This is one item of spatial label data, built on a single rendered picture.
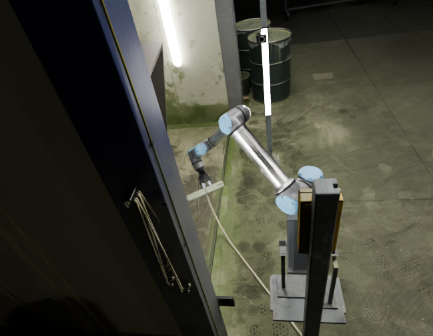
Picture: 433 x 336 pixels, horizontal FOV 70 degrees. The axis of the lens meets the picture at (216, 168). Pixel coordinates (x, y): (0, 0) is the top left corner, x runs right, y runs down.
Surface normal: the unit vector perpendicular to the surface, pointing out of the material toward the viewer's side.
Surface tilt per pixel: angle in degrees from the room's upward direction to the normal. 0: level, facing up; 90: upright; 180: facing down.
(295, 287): 0
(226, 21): 90
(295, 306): 0
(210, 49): 90
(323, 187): 0
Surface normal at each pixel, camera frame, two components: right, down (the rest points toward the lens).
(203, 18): -0.11, 0.65
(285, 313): -0.15, -0.76
